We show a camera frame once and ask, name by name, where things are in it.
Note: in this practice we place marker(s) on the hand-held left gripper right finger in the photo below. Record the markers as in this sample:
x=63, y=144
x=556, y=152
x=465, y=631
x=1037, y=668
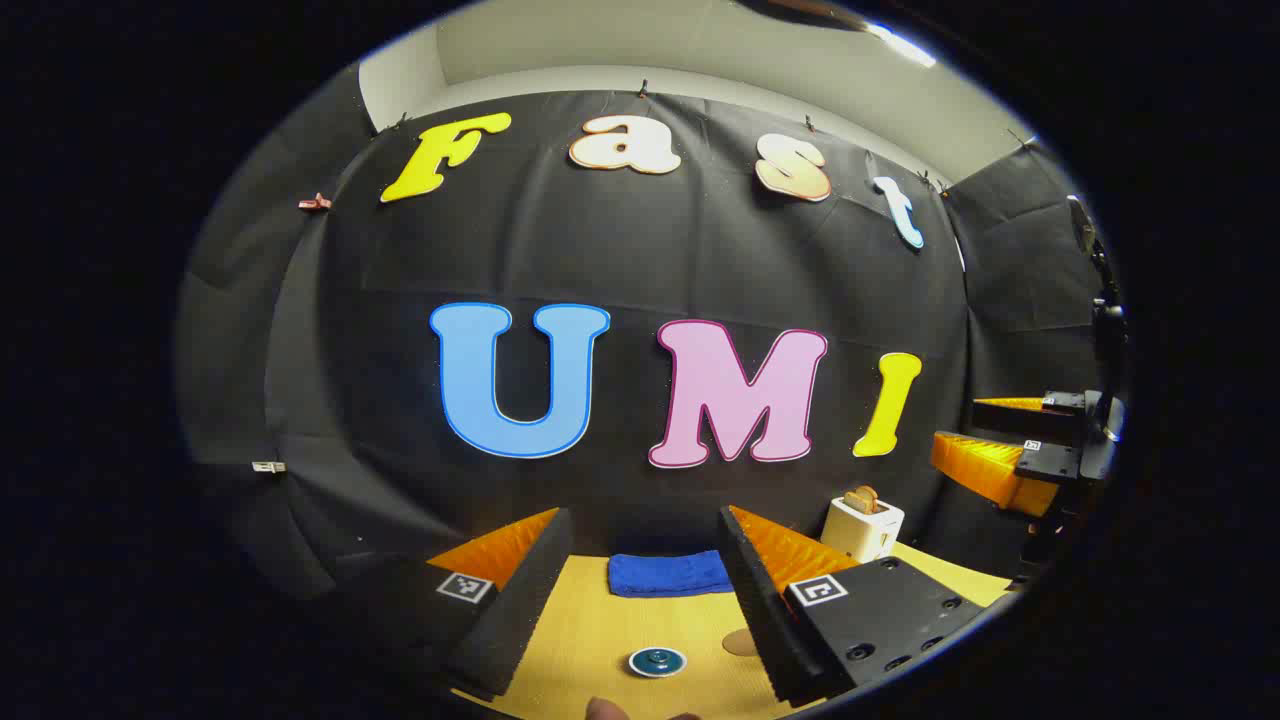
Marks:
x=760, y=610

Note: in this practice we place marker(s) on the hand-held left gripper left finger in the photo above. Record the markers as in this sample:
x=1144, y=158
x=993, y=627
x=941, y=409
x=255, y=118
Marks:
x=525, y=600

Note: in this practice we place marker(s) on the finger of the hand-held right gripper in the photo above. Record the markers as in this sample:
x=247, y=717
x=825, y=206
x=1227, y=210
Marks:
x=1045, y=462
x=1030, y=415

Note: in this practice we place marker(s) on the round brown coaster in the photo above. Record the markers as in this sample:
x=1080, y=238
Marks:
x=740, y=642

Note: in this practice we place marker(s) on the blue folded towel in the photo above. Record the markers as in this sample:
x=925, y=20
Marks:
x=665, y=575

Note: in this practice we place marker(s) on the white toaster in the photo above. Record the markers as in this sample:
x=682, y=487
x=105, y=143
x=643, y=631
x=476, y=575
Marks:
x=860, y=535

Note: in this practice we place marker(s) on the toast slice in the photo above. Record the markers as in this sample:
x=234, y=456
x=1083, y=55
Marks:
x=862, y=499

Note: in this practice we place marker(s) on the white clip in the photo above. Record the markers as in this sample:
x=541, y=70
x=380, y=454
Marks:
x=268, y=467

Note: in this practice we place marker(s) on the red clip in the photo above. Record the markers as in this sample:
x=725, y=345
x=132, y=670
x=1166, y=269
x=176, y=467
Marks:
x=315, y=202

